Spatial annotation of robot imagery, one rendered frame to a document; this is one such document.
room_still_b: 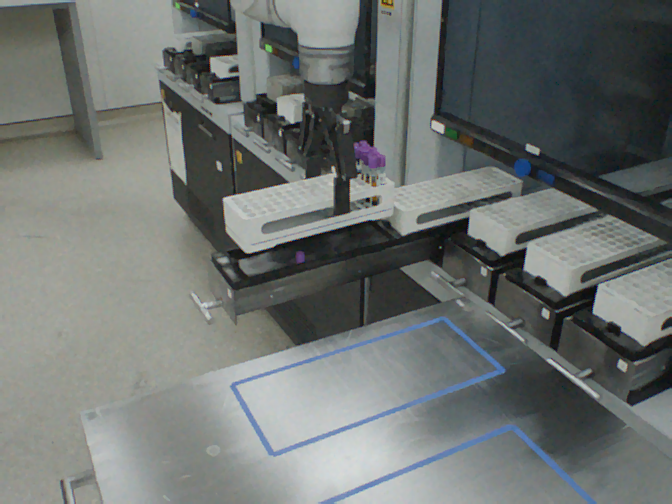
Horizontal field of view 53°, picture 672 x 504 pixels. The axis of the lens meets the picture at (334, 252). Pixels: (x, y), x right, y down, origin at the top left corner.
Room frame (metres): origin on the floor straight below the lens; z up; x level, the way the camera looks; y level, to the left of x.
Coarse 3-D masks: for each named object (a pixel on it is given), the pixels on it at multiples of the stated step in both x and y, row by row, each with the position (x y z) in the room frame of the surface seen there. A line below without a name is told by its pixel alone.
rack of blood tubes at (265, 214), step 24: (264, 192) 1.10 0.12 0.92; (288, 192) 1.10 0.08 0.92; (312, 192) 1.10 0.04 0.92; (360, 192) 1.09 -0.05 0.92; (384, 192) 1.12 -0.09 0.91; (240, 216) 1.00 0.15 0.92; (264, 216) 1.00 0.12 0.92; (288, 216) 1.02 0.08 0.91; (312, 216) 1.11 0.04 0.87; (336, 216) 1.07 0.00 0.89; (384, 216) 1.12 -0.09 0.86; (264, 240) 1.00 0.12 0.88; (288, 240) 1.02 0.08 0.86
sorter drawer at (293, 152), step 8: (288, 136) 1.74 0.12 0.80; (296, 136) 1.71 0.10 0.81; (288, 144) 1.74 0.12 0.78; (296, 144) 1.70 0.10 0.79; (288, 152) 1.75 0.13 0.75; (296, 152) 1.70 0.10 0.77; (280, 160) 1.69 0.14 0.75; (288, 160) 1.68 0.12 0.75; (296, 160) 1.69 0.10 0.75; (304, 160) 1.66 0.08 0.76; (288, 168) 1.65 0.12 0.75; (304, 168) 1.66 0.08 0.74
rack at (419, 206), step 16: (464, 176) 1.31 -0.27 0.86; (480, 176) 1.31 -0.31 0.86; (496, 176) 1.31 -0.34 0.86; (512, 176) 1.31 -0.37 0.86; (400, 192) 1.22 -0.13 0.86; (416, 192) 1.24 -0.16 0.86; (432, 192) 1.23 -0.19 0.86; (448, 192) 1.23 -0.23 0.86; (464, 192) 1.22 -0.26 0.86; (480, 192) 1.22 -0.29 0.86; (496, 192) 1.24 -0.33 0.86; (512, 192) 1.26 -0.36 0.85; (400, 208) 1.15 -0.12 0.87; (416, 208) 1.15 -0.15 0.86; (432, 208) 1.17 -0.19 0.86; (448, 208) 1.27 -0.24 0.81; (464, 208) 1.26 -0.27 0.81; (400, 224) 1.14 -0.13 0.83; (416, 224) 1.15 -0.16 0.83; (432, 224) 1.17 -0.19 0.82
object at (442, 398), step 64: (384, 320) 0.84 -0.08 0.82; (448, 320) 0.84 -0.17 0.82; (192, 384) 0.70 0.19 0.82; (256, 384) 0.70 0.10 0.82; (320, 384) 0.70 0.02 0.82; (384, 384) 0.70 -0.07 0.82; (448, 384) 0.70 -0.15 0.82; (512, 384) 0.70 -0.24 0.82; (576, 384) 0.70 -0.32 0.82; (128, 448) 0.58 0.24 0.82; (192, 448) 0.58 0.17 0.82; (256, 448) 0.58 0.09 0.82; (320, 448) 0.58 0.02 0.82; (384, 448) 0.58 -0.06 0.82; (448, 448) 0.58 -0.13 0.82; (512, 448) 0.58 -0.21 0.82; (576, 448) 0.58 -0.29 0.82; (640, 448) 0.58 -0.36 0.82
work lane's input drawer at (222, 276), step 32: (352, 224) 1.20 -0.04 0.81; (384, 224) 1.17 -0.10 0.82; (448, 224) 1.18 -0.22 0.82; (224, 256) 1.05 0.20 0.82; (256, 256) 1.07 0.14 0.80; (288, 256) 1.07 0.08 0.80; (320, 256) 1.07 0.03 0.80; (352, 256) 1.07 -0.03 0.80; (384, 256) 1.09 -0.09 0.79; (416, 256) 1.13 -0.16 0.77; (224, 288) 0.99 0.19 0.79; (256, 288) 0.97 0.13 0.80; (288, 288) 1.00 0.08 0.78; (320, 288) 1.03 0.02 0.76
